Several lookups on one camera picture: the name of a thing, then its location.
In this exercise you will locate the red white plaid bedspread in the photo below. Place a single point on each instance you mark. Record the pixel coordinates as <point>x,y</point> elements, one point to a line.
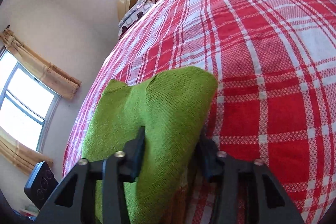
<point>274,61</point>

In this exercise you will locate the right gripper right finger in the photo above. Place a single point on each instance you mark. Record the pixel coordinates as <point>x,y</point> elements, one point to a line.
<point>245,190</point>

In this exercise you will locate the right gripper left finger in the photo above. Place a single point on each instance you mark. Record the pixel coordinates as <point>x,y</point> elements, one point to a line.
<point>74,199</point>

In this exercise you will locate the black box with circles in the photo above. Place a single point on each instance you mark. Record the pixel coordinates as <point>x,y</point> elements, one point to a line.
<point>40,185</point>

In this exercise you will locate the green orange striped knit sweater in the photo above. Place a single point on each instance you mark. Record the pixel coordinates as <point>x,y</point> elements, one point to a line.
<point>172,107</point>

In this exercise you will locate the white patterned pillow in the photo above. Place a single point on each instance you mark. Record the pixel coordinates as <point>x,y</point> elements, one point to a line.
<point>137,11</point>

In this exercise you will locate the yellow side window curtain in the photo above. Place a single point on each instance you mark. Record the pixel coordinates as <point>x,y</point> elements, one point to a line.
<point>49,74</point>

